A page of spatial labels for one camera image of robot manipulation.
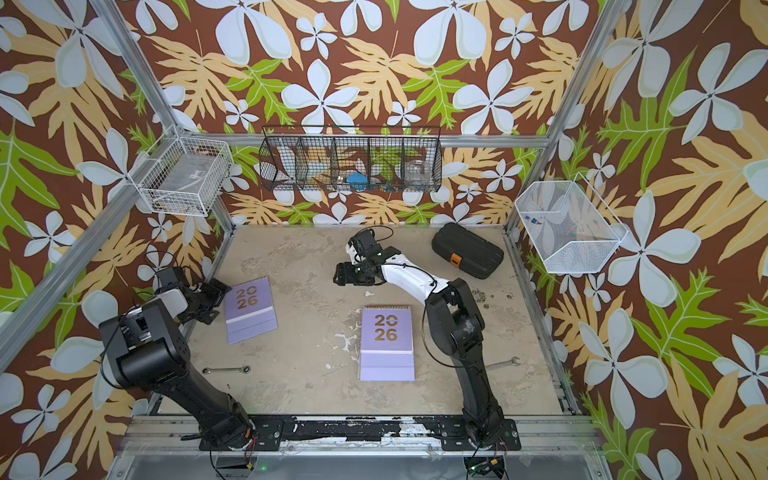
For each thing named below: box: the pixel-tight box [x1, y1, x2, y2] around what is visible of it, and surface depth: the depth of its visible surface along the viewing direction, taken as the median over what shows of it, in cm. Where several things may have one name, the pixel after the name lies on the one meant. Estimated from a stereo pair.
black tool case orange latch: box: [431, 222, 504, 279], surface depth 109 cm
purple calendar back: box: [360, 305, 415, 382], surface depth 86 cm
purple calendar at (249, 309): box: [224, 276, 278, 345], surface depth 98 cm
